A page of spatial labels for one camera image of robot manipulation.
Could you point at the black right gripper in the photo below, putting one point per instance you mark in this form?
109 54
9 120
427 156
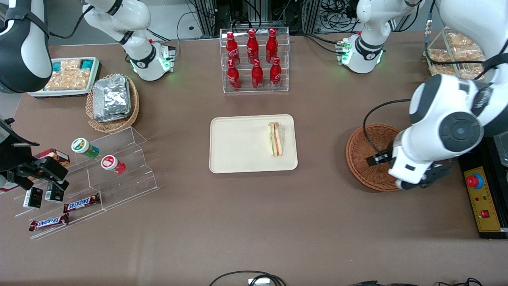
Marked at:
24 171

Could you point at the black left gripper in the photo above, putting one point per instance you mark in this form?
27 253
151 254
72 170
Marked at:
384 158

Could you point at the red cola bottle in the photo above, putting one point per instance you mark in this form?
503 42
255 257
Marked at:
275 75
257 76
271 47
252 47
233 77
232 49

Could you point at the clear cracker bag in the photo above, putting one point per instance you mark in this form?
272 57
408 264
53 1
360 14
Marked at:
67 80
71 65

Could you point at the clear acrylic bottle rack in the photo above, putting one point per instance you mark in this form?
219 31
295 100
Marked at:
285 43

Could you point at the small black box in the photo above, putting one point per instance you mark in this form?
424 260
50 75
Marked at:
33 198
54 193

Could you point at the clear plastic container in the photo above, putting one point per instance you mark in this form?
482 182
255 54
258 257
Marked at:
502 151

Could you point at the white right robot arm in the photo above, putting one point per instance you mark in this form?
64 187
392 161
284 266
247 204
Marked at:
24 47

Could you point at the black yellow control box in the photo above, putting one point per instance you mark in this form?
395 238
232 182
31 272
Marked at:
486 222

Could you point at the green lidded cup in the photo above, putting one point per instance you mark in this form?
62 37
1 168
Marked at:
84 147

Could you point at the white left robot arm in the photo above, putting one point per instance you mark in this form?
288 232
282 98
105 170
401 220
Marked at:
444 101

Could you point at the clear nut snack bag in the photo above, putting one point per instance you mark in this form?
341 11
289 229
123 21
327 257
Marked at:
467 53
472 70
439 56
442 70
458 39

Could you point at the triangular sandwich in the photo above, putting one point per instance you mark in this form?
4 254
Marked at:
276 139

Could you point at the round brown wicker basket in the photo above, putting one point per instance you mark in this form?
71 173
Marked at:
359 159

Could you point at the brown chocolate box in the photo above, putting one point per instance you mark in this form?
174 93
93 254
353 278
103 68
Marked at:
55 155

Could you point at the small silver plug box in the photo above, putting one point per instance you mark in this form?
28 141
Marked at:
258 282

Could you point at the clear acrylic stepped display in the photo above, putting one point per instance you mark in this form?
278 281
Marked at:
127 182

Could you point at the white plastic snack tray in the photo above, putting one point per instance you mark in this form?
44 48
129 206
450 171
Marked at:
37 93

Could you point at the beige rectangular tray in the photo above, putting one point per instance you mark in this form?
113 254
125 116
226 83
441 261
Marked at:
238 145

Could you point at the red emergency stop button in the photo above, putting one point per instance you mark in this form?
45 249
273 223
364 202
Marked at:
474 181

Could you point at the red lidded cup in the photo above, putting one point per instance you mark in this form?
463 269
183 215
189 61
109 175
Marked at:
112 164

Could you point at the teal snack pack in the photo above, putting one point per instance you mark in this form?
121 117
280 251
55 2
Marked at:
57 66
87 63

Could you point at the oval tan wicker basket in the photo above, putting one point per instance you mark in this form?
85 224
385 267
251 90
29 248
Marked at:
113 124

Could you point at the black aluminium frame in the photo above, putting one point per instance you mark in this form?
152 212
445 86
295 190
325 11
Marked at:
258 12

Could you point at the brown snickers bar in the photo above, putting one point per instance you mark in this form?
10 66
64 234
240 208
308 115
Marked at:
48 223
81 203

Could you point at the silver foil pack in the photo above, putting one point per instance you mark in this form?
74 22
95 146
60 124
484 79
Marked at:
111 95
119 118

